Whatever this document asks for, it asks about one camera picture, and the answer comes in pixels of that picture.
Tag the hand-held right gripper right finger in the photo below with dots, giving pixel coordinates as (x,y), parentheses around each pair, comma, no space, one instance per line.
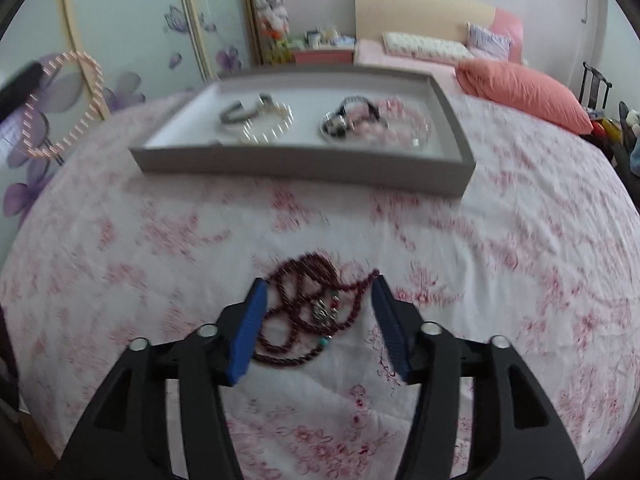
(392,335)

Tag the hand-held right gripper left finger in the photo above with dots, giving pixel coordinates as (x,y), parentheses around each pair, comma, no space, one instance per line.
(245,335)

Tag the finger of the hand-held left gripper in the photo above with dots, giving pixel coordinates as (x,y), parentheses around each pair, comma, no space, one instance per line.
(20,87)

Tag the grey cardboard tray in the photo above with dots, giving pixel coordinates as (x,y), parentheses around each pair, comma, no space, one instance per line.
(300,167)

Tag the wide silver bangle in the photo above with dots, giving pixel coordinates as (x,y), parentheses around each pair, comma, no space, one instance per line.
(232,115)

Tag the flower print sliding wardrobe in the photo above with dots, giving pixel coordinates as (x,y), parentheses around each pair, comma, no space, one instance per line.
(125,20)

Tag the pink floral bedsheet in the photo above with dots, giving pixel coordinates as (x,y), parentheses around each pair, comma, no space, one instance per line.
(525,260)

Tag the thin silver bangle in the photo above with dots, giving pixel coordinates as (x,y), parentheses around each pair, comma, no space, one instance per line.
(419,142)

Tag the clear plush toy tube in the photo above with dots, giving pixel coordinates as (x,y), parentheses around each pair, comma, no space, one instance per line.
(272,15)

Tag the folded pink duvet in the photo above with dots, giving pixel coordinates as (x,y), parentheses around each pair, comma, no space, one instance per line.
(520,87)

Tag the pink bed mattress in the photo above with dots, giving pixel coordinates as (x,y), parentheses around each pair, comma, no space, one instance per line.
(370,55)

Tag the pink and white nightstand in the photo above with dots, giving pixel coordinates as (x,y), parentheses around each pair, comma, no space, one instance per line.
(322,56)

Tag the floral white pillow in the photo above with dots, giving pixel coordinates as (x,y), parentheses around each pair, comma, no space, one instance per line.
(425,45)

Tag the colourful toys on chair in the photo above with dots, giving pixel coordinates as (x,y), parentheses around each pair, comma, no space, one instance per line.
(607,127)

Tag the blue cloth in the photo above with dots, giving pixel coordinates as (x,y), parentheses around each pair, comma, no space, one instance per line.
(635,157)

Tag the nightstand clutter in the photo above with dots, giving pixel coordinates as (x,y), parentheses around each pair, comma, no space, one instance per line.
(325,37)

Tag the purple patterned pillow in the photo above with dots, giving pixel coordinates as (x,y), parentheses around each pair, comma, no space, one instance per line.
(490,40)

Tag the dark wooden chair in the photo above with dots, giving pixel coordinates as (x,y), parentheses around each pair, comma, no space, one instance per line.
(595,85)

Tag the beige and pink headboard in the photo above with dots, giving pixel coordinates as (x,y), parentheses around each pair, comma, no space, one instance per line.
(425,10)

